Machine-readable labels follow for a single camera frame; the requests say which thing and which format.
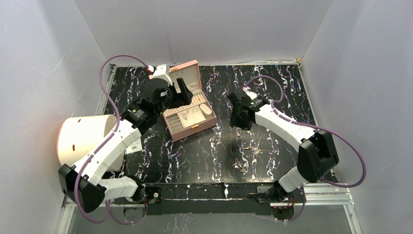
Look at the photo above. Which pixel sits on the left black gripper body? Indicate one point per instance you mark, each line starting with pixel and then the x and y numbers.
pixel 169 104

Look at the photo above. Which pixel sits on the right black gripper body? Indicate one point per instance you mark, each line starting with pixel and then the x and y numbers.
pixel 236 119

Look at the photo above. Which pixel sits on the pink jewelry box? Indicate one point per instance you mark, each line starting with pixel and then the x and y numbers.
pixel 198 116

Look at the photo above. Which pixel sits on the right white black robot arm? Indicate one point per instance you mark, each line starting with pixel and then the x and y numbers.
pixel 317 153

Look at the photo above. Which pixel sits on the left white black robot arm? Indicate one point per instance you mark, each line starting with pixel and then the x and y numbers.
pixel 83 181

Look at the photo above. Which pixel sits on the gold pendant jewelry cluster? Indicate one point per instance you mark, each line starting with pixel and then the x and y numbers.
pixel 239 165

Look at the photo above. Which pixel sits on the white cylindrical bucket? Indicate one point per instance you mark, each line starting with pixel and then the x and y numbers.
pixel 79 135

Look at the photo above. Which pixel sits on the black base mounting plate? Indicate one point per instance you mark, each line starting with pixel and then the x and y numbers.
pixel 261 198

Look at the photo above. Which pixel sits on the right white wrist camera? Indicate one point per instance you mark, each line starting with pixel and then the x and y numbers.
pixel 250 94

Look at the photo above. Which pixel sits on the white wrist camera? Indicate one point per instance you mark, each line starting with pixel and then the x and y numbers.
pixel 250 94
pixel 161 71

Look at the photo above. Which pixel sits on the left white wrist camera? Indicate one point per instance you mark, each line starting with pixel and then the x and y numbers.
pixel 161 71

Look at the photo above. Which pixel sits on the aluminium frame rail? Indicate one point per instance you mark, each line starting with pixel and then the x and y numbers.
pixel 327 210

